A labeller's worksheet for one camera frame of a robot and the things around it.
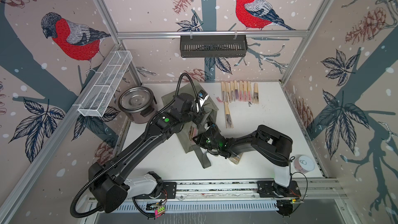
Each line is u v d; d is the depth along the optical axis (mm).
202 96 622
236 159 791
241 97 1104
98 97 727
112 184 372
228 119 1003
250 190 748
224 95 1120
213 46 1049
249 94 1138
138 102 902
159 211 660
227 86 1193
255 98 1104
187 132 701
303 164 762
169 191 731
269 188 732
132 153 427
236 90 1153
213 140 698
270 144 508
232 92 1141
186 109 554
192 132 922
